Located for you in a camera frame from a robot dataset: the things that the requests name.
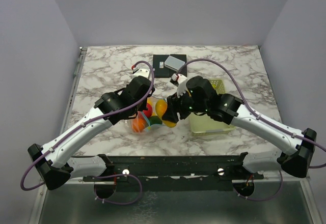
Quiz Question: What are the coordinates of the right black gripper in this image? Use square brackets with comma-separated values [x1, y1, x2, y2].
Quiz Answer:
[162, 87, 208, 123]

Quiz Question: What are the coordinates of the yellow orange mango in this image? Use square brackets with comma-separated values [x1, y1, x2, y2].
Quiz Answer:
[155, 99, 176, 128]

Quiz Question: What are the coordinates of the green lime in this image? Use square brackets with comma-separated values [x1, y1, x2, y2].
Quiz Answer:
[149, 116, 162, 125]

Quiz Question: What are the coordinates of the clear zip top bag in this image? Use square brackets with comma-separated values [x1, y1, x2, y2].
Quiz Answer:
[124, 97, 166, 134]

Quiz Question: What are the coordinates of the red apple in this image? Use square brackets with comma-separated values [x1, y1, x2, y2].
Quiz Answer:
[142, 108, 153, 118]

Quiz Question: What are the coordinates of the pale green plastic basket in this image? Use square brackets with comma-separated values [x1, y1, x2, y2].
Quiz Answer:
[188, 78, 235, 136]

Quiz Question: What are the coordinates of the orange tangerine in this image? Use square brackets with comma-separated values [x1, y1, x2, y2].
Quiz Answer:
[131, 118, 149, 133]

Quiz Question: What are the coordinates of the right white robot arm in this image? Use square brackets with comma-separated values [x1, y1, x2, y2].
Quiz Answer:
[162, 74, 317, 179]

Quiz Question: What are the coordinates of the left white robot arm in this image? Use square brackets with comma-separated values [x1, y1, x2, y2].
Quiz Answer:
[28, 76, 155, 190]

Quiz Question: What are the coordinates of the black flat box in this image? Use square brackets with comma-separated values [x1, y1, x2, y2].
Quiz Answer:
[153, 54, 187, 78]

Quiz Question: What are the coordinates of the grey white small box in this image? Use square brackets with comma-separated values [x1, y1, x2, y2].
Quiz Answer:
[164, 55, 185, 71]

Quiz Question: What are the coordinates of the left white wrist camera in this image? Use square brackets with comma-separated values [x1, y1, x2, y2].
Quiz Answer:
[131, 66, 151, 80]

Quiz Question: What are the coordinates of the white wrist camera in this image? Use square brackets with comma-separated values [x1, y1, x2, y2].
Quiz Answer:
[170, 73, 187, 98]
[131, 66, 151, 80]

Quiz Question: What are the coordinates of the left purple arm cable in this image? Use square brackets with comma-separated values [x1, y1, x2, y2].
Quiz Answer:
[20, 61, 156, 192]

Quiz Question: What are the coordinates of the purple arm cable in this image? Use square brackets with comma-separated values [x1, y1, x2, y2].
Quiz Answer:
[175, 59, 326, 169]
[20, 61, 156, 192]

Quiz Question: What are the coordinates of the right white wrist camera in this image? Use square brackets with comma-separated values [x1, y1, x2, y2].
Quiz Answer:
[170, 73, 187, 98]

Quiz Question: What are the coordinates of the black metal base rail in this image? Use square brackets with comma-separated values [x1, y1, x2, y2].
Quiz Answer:
[61, 154, 301, 193]

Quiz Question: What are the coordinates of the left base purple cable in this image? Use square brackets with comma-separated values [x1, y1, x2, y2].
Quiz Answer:
[93, 174, 143, 206]

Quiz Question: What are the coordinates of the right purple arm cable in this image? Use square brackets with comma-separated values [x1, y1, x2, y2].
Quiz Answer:
[175, 59, 326, 169]

